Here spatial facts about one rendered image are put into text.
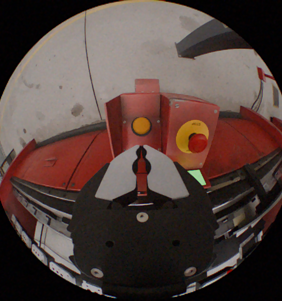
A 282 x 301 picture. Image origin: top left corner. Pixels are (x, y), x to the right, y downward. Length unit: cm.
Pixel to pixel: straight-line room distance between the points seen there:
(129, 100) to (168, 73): 77
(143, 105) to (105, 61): 83
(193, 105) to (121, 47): 92
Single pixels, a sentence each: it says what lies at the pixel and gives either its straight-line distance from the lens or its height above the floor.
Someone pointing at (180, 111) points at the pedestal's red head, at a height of 78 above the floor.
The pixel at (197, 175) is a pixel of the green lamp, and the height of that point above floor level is 80.
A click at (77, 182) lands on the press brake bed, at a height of 73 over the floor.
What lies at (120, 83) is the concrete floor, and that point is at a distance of 96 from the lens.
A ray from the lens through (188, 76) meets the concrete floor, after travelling 104.
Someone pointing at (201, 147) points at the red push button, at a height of 81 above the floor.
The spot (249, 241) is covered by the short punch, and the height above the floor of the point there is 110.
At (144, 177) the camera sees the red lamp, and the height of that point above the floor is 80.
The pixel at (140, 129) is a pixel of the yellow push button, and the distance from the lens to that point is 24.
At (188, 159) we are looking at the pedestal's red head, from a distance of 24.
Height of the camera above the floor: 95
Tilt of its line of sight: 55 degrees down
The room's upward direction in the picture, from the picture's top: 179 degrees clockwise
